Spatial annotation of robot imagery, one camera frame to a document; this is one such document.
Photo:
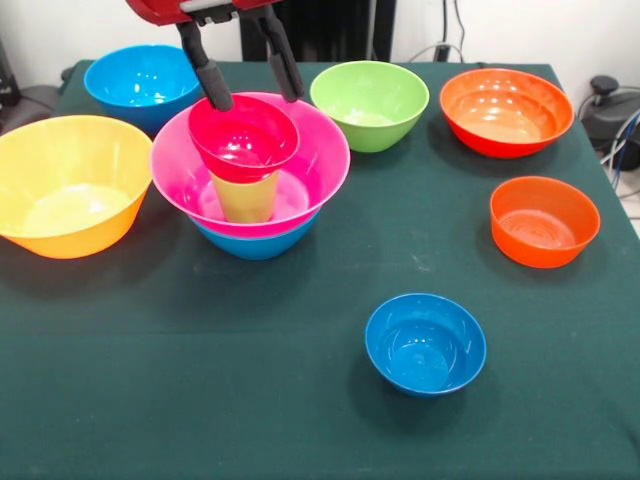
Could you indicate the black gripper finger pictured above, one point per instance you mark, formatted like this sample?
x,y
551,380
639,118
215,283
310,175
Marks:
x,y
282,60
207,75

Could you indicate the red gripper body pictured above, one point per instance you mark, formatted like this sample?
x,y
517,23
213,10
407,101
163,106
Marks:
x,y
160,10

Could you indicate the small crimson red bowl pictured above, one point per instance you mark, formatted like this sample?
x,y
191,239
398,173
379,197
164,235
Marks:
x,y
245,135

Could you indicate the lime green plastic bowl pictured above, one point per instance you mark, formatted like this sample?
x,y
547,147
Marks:
x,y
370,100

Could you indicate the large pink plastic bowl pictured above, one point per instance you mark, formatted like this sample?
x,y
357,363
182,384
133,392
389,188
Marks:
x,y
175,170

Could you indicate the lime green plastic cup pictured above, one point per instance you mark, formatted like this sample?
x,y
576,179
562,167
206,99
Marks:
x,y
247,200

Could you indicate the light blue plastic bowl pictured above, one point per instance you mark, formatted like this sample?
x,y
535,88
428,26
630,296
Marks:
x,y
255,242
142,75

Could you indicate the small dark blue bowl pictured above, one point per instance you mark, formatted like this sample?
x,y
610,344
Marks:
x,y
425,345

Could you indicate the dark grey floor equipment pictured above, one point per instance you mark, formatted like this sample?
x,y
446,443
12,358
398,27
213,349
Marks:
x,y
30,105

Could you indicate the large orange plastic bowl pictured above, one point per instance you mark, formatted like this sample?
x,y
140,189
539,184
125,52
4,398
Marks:
x,y
65,190

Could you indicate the wide red-orange plastic bowl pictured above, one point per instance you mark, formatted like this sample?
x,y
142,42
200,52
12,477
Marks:
x,y
505,110

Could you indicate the small red-orange plastic bowl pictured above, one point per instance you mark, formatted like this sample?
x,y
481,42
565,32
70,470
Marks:
x,y
545,225

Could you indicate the black round floor stand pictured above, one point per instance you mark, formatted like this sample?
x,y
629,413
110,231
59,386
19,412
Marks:
x,y
607,115

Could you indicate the dark green tablecloth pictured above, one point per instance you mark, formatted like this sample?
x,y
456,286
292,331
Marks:
x,y
350,440

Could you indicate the black pedestal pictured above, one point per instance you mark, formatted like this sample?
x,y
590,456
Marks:
x,y
330,30

